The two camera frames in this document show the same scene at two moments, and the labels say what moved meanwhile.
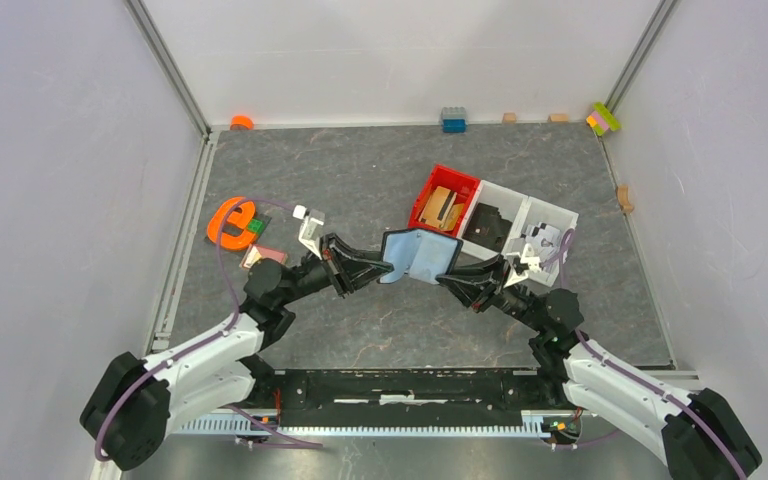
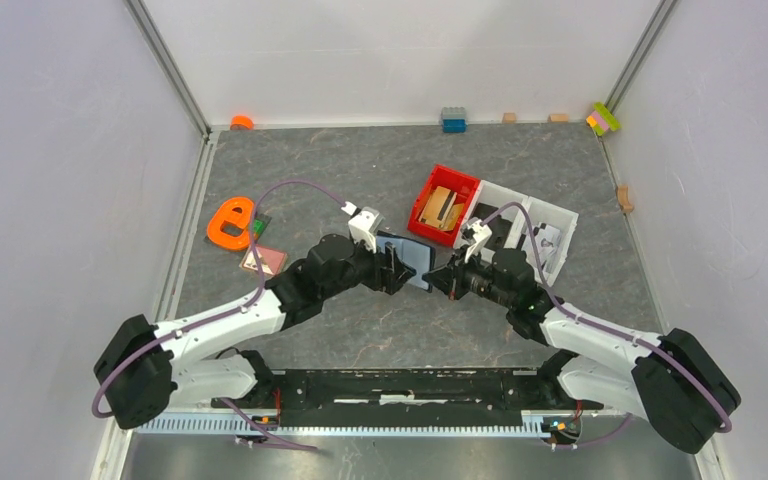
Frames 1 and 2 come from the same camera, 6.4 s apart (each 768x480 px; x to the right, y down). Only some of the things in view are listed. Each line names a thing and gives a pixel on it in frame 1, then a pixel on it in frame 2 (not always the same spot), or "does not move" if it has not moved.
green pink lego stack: [601, 119] does not move
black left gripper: [347, 268] to [391, 278]
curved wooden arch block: [623, 198] does not move
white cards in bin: [543, 238] does not move
